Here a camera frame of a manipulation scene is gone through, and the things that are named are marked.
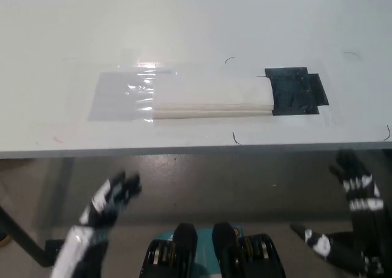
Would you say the black white robot left hand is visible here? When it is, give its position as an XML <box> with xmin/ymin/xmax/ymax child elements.
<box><xmin>50</xmin><ymin>170</ymin><xmax>143</xmax><ymax>278</ymax></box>

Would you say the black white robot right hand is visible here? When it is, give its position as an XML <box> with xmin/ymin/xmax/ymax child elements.
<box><xmin>289</xmin><ymin>149</ymin><xmax>392</xmax><ymax>278</ymax></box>

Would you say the white napkin stack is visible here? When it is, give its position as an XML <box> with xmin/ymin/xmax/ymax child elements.
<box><xmin>152</xmin><ymin>72</ymin><xmax>275</xmax><ymax>120</ymax></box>

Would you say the black table foot plate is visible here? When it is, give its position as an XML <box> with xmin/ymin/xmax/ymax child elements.
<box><xmin>45</xmin><ymin>239</ymin><xmax>66</xmax><ymax>261</ymax></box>

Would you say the black table leg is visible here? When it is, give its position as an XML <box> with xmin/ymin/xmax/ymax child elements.
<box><xmin>0</xmin><ymin>203</ymin><xmax>55</xmax><ymax>267</ymax></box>

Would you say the black tape patch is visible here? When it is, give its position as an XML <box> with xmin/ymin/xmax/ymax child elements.
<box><xmin>263</xmin><ymin>66</ymin><xmax>330</xmax><ymax>117</ymax></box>

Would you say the clear plastic sheet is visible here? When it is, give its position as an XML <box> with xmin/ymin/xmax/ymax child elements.
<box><xmin>61</xmin><ymin>61</ymin><xmax>341</xmax><ymax>129</ymax></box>

